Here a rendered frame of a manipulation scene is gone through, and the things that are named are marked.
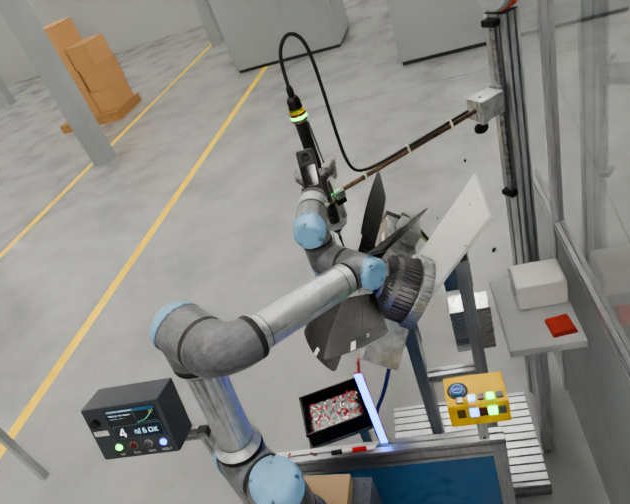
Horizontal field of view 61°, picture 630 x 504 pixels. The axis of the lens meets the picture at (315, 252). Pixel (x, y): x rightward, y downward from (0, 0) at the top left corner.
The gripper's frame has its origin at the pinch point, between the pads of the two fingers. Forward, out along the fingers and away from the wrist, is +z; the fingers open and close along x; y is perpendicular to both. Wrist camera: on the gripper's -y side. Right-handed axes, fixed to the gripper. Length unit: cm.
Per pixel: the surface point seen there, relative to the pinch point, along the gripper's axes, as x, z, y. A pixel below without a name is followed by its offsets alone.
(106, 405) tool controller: -74, -41, 41
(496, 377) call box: 36, -36, 59
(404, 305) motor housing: 13, -4, 57
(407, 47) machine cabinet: 34, 550, 145
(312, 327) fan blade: -23, 4, 67
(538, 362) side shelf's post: 54, 6, 107
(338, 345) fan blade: -7, -25, 49
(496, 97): 54, 30, 9
